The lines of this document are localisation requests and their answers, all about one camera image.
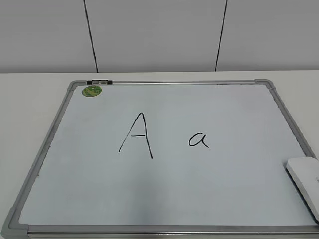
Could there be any white whiteboard with grey frame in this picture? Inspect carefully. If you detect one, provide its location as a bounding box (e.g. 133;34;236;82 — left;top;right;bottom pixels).
1;79;319;239

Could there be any white whiteboard eraser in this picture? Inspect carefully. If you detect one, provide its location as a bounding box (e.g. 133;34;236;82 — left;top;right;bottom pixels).
286;157;319;222

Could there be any round green sticker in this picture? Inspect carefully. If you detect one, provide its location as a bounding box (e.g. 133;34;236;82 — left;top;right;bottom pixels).
82;85;102;97

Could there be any black grey marker clip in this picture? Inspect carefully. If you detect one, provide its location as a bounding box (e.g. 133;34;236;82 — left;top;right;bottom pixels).
86;79;113;85

